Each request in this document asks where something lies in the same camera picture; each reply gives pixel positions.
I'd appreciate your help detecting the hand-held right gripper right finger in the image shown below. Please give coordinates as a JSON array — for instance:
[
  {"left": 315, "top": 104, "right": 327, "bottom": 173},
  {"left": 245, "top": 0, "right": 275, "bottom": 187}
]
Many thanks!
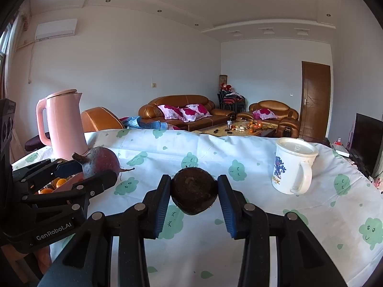
[{"left": 217, "top": 174, "right": 349, "bottom": 287}]

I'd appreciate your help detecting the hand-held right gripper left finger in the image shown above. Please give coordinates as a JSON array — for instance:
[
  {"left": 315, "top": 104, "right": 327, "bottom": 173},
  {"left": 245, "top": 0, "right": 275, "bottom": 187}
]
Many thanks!
[{"left": 37, "top": 174, "right": 172, "bottom": 287}]

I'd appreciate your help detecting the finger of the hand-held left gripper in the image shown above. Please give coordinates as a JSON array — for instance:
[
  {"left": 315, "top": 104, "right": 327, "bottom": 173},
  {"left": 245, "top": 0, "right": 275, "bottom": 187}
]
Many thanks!
[
  {"left": 12, "top": 158, "right": 87, "bottom": 191},
  {"left": 21, "top": 170, "right": 118, "bottom": 213}
]

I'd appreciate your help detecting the pink tin box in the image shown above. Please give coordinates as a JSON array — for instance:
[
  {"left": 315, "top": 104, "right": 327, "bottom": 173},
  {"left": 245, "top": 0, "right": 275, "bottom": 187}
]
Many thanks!
[{"left": 31, "top": 158, "right": 90, "bottom": 196}]

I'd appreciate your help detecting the purple beetroot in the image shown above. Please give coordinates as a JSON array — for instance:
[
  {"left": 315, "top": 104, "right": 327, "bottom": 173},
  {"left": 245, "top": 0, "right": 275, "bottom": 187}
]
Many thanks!
[{"left": 72, "top": 146, "right": 136, "bottom": 180}]

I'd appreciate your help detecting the dark passion fruit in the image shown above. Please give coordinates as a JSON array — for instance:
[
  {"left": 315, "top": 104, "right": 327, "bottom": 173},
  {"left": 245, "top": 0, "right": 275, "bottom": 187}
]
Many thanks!
[{"left": 170, "top": 167, "right": 219, "bottom": 216}]

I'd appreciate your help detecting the person's left forearm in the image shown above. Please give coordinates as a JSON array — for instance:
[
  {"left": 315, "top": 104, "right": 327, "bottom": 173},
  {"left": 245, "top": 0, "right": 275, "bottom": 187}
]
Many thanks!
[{"left": 33, "top": 245, "right": 54, "bottom": 276}]

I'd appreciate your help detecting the dark padded chair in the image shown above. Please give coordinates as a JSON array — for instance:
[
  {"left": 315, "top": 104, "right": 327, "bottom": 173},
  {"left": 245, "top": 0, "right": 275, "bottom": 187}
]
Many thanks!
[{"left": 24, "top": 132, "right": 51, "bottom": 152}]

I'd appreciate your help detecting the pink electric kettle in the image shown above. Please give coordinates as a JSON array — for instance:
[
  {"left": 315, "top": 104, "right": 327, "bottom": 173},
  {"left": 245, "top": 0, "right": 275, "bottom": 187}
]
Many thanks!
[{"left": 36, "top": 89, "right": 89, "bottom": 161}]

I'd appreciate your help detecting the white tablecloth with green print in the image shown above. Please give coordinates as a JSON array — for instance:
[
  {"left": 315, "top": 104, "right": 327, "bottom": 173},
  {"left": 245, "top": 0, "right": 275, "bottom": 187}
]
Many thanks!
[{"left": 12, "top": 128, "right": 383, "bottom": 287}]

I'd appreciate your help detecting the orange leather chair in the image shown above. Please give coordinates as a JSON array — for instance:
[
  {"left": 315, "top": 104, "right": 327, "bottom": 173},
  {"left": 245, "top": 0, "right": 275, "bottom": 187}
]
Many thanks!
[{"left": 81, "top": 107, "right": 124, "bottom": 132}]

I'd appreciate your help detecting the white mug with blue print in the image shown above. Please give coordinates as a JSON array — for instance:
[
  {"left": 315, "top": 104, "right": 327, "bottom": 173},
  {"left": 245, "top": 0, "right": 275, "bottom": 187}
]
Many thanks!
[{"left": 272, "top": 138, "right": 319, "bottom": 195}]

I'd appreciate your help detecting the blue clothing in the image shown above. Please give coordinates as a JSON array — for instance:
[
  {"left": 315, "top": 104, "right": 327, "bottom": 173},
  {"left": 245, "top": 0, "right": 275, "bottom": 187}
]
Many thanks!
[{"left": 121, "top": 116, "right": 168, "bottom": 130}]

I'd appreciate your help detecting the glass coffee table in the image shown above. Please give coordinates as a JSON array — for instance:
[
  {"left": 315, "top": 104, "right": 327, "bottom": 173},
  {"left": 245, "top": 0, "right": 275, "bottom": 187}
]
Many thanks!
[{"left": 191, "top": 120, "right": 279, "bottom": 138}]

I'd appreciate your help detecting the pink floral pillow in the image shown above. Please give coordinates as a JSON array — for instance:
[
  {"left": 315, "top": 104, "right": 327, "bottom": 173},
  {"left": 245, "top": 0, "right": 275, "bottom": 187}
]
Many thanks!
[
  {"left": 253, "top": 109, "right": 276, "bottom": 120},
  {"left": 157, "top": 105, "right": 187, "bottom": 122},
  {"left": 183, "top": 104, "right": 211, "bottom": 118}
]

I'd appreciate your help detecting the brown leather sofa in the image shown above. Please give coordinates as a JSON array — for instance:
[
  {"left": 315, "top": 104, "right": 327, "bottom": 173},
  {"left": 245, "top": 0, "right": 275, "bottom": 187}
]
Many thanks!
[{"left": 138, "top": 95, "right": 237, "bottom": 131}]

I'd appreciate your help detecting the stack of dark chairs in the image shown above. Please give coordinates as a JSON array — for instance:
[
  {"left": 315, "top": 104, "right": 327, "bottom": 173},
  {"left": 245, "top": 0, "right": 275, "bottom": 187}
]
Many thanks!
[{"left": 217, "top": 90, "right": 246, "bottom": 112}]

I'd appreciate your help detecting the brown leather armchair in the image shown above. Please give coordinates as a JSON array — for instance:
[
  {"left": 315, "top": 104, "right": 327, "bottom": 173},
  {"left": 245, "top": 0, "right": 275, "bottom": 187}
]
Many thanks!
[{"left": 236, "top": 100, "right": 300, "bottom": 138}]

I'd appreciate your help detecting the window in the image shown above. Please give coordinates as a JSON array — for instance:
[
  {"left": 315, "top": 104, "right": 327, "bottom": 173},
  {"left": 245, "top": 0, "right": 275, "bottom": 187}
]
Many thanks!
[{"left": 0, "top": 22, "right": 14, "bottom": 96}]

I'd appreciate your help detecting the pink curtain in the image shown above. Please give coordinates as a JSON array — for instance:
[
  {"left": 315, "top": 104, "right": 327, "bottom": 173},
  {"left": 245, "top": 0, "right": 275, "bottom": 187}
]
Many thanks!
[{"left": 3, "top": 9, "right": 30, "bottom": 102}]

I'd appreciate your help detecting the brown wooden door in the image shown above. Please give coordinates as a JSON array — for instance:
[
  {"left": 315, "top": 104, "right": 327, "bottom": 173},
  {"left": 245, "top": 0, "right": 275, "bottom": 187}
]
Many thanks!
[{"left": 299, "top": 61, "right": 331, "bottom": 140}]

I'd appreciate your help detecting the black television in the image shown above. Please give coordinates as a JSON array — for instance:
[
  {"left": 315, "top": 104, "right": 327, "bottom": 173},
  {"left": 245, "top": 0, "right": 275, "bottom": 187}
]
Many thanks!
[{"left": 350, "top": 113, "right": 383, "bottom": 175}]

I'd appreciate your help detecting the white wall air conditioner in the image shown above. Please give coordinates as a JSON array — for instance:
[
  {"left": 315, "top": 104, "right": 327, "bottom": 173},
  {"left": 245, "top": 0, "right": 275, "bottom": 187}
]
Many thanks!
[{"left": 35, "top": 18, "right": 78, "bottom": 41}]

